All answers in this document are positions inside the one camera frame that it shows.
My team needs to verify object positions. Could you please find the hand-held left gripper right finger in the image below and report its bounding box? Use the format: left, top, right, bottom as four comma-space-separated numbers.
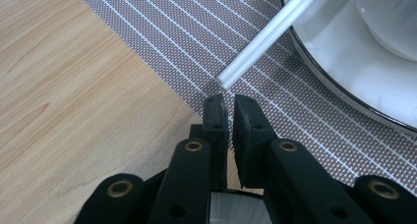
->
231, 94, 279, 189

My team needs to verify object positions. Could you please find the grey striped placemat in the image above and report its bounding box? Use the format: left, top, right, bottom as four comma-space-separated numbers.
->
70, 0, 417, 198

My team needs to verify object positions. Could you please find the white bowl with dark rim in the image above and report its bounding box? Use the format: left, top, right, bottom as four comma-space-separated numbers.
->
352, 0, 417, 63

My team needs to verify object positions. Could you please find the white plate with dark rim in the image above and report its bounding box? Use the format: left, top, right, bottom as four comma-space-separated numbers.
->
209, 189, 268, 224
279, 0, 417, 135

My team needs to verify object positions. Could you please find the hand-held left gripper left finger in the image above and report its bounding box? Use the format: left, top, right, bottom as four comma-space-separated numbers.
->
202, 94, 229, 191

